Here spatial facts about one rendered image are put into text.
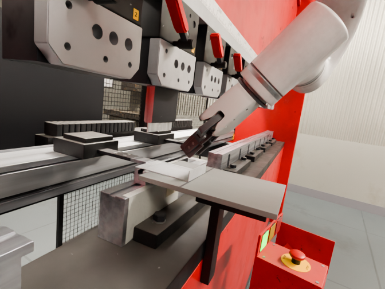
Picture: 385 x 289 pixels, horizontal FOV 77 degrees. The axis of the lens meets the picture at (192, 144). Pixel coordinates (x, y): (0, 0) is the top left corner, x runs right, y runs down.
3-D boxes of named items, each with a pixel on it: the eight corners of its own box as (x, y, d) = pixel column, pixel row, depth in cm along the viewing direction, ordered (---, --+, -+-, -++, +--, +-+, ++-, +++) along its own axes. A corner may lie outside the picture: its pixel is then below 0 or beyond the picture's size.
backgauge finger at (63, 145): (133, 174, 52) (135, 151, 52) (52, 151, 63) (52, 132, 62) (162, 164, 63) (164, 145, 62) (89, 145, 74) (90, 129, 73)
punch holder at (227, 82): (224, 99, 79) (232, 46, 76) (200, 96, 82) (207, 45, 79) (236, 101, 92) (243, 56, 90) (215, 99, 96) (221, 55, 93)
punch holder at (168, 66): (156, 84, 43) (165, -19, 40) (118, 81, 46) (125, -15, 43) (192, 92, 56) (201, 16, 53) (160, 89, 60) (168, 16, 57)
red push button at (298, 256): (301, 272, 60) (304, 259, 60) (285, 264, 63) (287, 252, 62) (305, 264, 63) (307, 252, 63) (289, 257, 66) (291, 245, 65)
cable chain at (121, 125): (56, 137, 73) (57, 124, 72) (43, 133, 75) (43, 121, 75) (134, 131, 107) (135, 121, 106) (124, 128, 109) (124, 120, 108)
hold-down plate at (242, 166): (234, 179, 96) (235, 172, 96) (222, 176, 98) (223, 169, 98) (250, 165, 123) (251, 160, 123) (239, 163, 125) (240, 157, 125)
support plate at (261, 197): (276, 221, 37) (277, 214, 37) (137, 179, 48) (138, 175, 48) (285, 189, 54) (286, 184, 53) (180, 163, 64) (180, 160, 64)
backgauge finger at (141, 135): (195, 153, 82) (196, 139, 81) (133, 140, 92) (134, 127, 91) (208, 149, 93) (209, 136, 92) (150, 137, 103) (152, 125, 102)
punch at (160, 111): (150, 133, 50) (154, 86, 49) (142, 131, 51) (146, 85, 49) (174, 130, 59) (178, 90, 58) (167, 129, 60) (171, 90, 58)
